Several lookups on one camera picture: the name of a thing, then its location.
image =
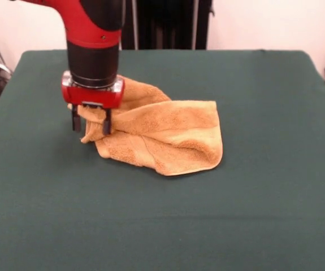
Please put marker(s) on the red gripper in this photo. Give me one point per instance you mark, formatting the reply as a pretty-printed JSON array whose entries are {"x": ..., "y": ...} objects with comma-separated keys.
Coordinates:
[{"x": 94, "y": 96}]

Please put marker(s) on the tan terry towel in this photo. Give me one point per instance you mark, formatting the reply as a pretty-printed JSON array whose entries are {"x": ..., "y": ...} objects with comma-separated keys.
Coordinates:
[{"x": 179, "y": 127}]

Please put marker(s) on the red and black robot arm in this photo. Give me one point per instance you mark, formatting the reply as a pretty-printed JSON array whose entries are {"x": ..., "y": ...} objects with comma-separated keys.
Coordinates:
[{"x": 94, "y": 22}]

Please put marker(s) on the dark green tablecloth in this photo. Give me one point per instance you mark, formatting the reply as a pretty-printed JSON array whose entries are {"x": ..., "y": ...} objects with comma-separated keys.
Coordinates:
[{"x": 38, "y": 226}]

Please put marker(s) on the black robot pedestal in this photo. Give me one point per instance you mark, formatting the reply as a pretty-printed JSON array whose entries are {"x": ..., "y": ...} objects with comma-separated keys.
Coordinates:
[{"x": 165, "y": 25}]

